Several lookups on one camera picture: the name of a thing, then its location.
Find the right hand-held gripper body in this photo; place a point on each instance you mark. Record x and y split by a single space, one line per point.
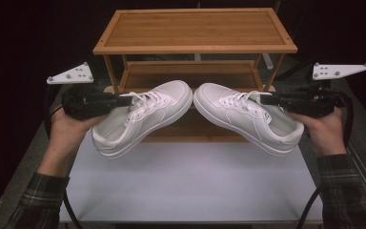
311 103

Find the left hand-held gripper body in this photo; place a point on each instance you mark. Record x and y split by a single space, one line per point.
85 103

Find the white sneaker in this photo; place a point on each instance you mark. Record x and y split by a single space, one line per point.
158 108
222 114

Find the wooden three-tier shoe rack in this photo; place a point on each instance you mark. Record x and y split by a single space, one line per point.
193 30

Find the person's right hand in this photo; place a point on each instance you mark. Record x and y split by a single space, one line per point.
325 133

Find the person's left hand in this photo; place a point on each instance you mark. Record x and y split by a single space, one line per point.
66 133

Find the white bar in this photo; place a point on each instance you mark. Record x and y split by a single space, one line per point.
268 62

